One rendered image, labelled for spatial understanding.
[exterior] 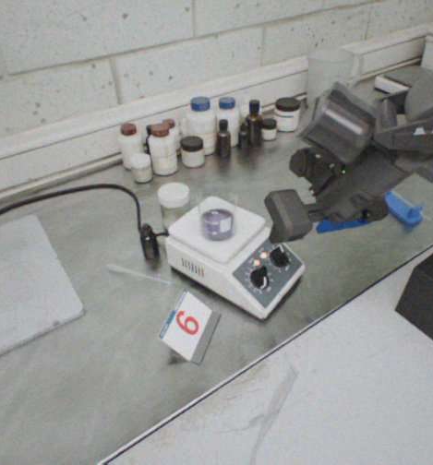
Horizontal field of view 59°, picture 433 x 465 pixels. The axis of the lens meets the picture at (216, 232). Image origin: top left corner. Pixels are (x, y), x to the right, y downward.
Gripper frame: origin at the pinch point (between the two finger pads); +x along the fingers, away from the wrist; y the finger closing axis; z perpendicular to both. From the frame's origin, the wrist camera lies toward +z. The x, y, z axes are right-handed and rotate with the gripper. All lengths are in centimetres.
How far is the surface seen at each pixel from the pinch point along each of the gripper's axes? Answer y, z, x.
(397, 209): -31.4, 2.2, 7.5
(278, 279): 1.4, -4.4, 9.6
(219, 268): 10.0, -0.3, 10.8
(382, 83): -76, 50, 19
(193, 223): 10.2, 8.9, 13.0
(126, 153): 9, 38, 33
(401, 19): -96, 73, 12
